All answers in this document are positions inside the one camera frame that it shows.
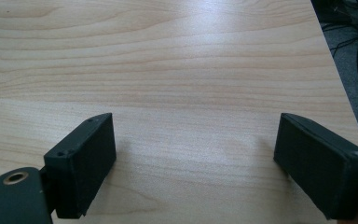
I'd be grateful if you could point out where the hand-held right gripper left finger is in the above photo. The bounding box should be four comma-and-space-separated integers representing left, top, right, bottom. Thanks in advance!
43, 112, 117, 219

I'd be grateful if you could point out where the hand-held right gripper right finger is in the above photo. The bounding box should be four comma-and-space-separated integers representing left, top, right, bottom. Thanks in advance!
273, 112, 358, 220

